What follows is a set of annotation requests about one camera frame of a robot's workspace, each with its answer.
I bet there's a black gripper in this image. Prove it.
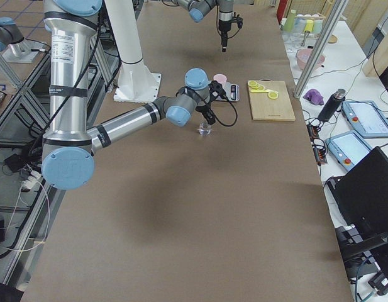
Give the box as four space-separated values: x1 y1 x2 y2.
218 11 243 52
199 80 224 125

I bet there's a pink plastic cup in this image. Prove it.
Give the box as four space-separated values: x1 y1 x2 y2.
213 74 227 89

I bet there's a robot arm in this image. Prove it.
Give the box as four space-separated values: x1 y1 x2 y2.
162 0 243 53
41 1 226 190

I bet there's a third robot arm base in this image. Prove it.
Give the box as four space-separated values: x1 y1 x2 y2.
0 17 47 64

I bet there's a digital kitchen scale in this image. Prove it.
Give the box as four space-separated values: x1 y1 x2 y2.
209 82 240 102

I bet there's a small clear glass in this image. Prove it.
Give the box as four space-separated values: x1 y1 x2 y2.
198 123 213 136

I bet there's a yellow plastic knife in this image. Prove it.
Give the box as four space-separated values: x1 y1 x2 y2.
250 89 277 93

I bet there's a lemon slice pair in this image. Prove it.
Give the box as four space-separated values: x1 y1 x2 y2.
247 80 265 91

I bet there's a bamboo cutting board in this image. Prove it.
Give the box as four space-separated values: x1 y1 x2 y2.
247 80 296 122

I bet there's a green tumbler bottle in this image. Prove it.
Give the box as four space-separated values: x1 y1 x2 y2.
282 9 297 33

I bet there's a pink bowl with ice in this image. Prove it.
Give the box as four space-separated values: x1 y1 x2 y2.
295 48 326 70

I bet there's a purple cloth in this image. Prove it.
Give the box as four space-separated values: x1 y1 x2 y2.
303 89 324 105

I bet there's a black power strip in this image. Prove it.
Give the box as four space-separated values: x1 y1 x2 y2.
306 123 328 166

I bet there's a black thermos bottle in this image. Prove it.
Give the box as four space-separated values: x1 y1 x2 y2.
317 89 346 123

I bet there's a blue teach pendant near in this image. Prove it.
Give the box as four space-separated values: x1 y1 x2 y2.
325 130 372 172

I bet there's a blue teach pendant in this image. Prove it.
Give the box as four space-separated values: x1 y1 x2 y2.
325 130 372 172
342 101 388 138

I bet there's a blue teach pendant far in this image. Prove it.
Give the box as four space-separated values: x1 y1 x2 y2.
342 101 388 138

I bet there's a black monitor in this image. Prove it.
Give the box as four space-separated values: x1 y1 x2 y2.
335 147 388 279

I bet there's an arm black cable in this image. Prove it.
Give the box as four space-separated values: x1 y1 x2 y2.
176 87 239 128

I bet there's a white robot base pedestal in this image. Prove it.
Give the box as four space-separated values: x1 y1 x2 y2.
105 0 162 103

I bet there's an aluminium frame post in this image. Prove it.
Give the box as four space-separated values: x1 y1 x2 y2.
293 0 348 99

